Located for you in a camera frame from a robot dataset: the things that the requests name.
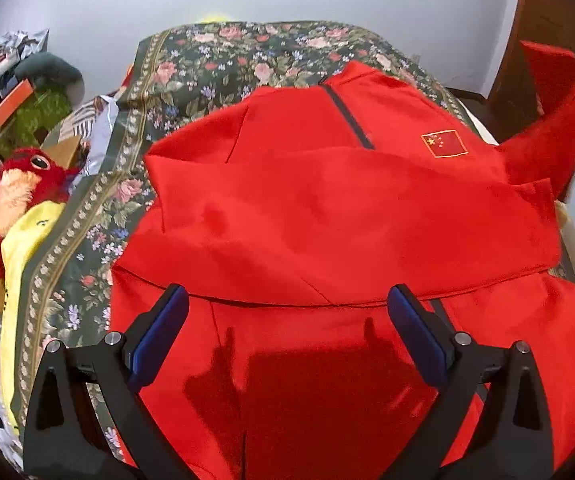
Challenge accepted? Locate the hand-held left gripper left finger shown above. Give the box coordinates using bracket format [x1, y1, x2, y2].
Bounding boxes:
[22, 283, 203, 480]

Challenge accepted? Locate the red zip jacket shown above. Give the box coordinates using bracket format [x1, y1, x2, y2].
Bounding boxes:
[110, 40, 575, 480]

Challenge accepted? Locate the yellow cloth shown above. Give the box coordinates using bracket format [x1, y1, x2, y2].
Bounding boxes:
[0, 200, 68, 436]

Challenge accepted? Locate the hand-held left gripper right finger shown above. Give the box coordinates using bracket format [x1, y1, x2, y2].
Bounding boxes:
[381, 283, 555, 480]

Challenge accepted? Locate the red plush toy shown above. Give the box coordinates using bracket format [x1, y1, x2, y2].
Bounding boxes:
[0, 147, 80, 278]

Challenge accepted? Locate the green patterned cloth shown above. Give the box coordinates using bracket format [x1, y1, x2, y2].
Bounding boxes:
[0, 87, 73, 161]

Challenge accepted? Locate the orange box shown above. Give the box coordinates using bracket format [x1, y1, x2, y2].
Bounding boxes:
[0, 80, 35, 128]

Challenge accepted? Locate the grey-green plush cushion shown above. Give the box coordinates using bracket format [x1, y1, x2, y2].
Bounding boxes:
[14, 52, 85, 106]

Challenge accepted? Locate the brown wooden door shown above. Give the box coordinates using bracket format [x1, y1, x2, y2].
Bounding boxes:
[485, 0, 575, 146]

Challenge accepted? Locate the green floral blanket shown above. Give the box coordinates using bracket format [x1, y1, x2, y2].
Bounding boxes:
[14, 20, 575, 466]

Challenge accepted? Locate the leaf-print paper bag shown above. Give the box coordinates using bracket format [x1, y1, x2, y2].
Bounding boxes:
[42, 95, 120, 176]

